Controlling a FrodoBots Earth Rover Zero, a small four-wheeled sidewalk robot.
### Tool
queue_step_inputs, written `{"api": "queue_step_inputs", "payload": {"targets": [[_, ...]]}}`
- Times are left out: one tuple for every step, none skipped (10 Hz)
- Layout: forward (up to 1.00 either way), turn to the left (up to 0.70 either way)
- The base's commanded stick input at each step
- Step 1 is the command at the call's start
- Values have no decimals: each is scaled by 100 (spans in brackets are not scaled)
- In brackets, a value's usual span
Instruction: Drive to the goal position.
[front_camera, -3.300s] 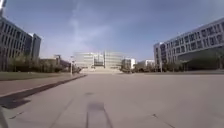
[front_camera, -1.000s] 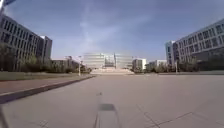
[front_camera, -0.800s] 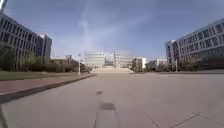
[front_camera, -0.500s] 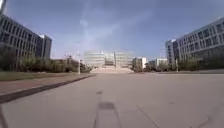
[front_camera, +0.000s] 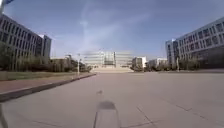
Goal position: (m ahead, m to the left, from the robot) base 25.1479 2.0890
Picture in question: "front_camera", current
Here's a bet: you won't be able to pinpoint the large grey office building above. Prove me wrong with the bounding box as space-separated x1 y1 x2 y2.
0 13 53 72

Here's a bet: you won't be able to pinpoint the pale wide steps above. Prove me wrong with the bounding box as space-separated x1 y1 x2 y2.
90 66 135 74

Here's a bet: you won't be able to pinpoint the row of bushes and trees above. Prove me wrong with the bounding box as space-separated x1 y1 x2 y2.
130 57 202 73

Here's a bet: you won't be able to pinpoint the grey paved road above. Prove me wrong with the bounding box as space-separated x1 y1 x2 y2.
0 71 224 128

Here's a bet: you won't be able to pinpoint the grey office building with windows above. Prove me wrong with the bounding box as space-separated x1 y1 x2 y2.
165 17 224 70

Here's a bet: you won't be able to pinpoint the pale wide glass building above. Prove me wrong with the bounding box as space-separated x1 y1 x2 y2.
83 50 134 69

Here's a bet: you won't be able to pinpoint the grass strip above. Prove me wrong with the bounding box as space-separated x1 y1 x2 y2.
0 70 81 82

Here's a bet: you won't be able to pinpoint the dark kerb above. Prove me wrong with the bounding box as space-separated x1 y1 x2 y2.
0 73 97 103

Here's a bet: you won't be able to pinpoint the reddish brick sidewalk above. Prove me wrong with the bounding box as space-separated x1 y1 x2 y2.
0 74 88 94

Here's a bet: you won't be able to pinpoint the pale pole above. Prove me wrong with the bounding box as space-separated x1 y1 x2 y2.
176 57 180 72

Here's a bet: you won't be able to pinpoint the pale low building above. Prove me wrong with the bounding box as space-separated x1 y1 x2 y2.
147 57 168 69

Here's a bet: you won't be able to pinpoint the white small building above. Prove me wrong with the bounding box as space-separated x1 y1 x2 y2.
131 56 148 70

